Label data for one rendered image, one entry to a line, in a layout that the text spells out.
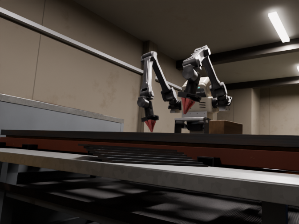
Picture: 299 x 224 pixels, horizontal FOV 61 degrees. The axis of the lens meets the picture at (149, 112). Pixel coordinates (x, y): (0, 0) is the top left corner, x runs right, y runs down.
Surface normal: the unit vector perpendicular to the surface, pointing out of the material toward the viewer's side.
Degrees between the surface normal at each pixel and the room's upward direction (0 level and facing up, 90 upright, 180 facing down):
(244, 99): 90
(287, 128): 90
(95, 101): 90
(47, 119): 90
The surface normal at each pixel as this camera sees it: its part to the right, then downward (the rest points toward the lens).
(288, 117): -0.61, -0.15
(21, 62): 0.79, -0.04
